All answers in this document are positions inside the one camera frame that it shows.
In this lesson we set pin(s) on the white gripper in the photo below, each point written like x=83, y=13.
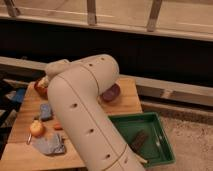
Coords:
x=45, y=82

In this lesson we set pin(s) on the blue sponge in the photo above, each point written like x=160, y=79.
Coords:
x=45, y=112

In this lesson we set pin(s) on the purple bowl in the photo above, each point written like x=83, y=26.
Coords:
x=111, y=94

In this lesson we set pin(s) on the orange carrot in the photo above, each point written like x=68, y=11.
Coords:
x=57, y=126

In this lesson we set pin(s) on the red bowl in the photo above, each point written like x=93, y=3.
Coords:
x=41, y=88

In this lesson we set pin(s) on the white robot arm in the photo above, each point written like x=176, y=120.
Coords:
x=72, y=93

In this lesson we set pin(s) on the grey-blue cloth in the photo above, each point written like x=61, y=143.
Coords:
x=52, y=146

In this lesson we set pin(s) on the green plastic tray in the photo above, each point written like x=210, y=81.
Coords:
x=156, y=148

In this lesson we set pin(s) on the small silver utensil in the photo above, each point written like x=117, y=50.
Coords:
x=29, y=139

